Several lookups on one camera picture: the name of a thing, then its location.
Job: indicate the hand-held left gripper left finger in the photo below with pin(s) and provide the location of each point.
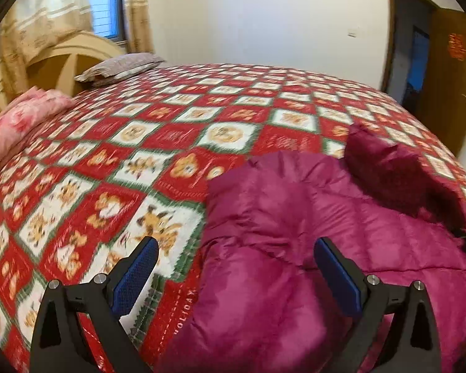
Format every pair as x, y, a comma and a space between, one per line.
134, 279

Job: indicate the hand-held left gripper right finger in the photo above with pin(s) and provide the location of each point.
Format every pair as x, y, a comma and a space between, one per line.
339, 279

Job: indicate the magenta down jacket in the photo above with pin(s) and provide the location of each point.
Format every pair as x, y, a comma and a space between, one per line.
264, 241

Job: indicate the red checkered printed blanket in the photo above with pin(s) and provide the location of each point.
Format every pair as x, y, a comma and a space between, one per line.
139, 143

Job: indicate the pink folded quilt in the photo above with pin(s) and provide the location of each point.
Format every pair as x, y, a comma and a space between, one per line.
19, 116

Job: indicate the brown wooden door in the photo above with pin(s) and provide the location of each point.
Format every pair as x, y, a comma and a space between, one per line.
446, 97

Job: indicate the grey patterned pillow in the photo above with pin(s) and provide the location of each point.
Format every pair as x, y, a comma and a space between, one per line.
120, 66

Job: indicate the beige wooden headboard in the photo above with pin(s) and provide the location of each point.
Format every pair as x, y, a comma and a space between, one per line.
50, 66

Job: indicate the red paper door decoration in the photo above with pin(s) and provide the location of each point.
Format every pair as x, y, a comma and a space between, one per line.
457, 46

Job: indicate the narrow beige curtain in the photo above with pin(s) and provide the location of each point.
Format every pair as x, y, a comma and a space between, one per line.
139, 15

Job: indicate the window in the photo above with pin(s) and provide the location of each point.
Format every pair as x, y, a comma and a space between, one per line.
105, 4

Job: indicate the wide beige curtain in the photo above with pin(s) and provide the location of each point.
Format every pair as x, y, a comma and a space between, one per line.
42, 7

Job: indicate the brown door frame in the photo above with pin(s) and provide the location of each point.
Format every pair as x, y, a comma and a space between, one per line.
388, 46

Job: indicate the white wall switch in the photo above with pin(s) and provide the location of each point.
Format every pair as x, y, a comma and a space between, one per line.
352, 34

